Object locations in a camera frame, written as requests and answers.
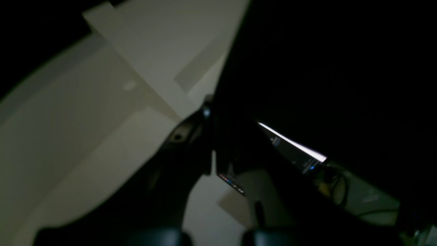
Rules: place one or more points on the dark green t-shirt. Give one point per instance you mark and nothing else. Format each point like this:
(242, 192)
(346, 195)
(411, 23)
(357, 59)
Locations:
(352, 79)

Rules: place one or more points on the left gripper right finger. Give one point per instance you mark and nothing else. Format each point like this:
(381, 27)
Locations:
(295, 192)

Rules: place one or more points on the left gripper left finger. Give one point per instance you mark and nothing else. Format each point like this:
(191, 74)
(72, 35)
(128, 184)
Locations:
(154, 198)

